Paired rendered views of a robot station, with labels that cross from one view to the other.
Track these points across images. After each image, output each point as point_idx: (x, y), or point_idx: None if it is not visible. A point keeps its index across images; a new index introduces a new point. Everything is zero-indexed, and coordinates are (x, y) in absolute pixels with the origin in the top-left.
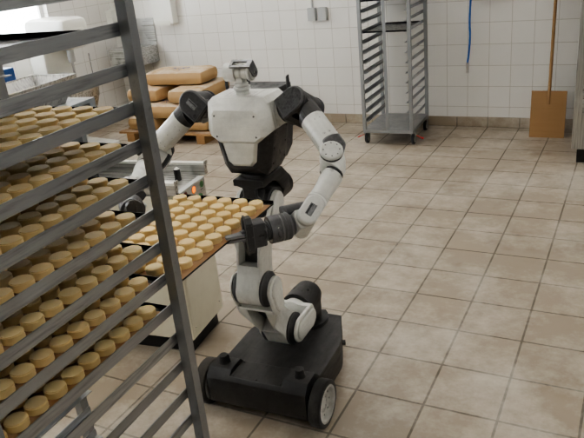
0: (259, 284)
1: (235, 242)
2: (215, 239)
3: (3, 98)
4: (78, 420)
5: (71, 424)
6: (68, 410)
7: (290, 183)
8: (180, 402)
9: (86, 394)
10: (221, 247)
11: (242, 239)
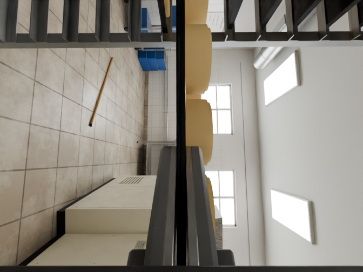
0: None
1: (155, 185)
2: (207, 102)
3: (362, 34)
4: (11, 24)
5: (14, 14)
6: (33, 2)
7: None
8: None
9: (31, 31)
10: (185, 59)
11: (171, 235)
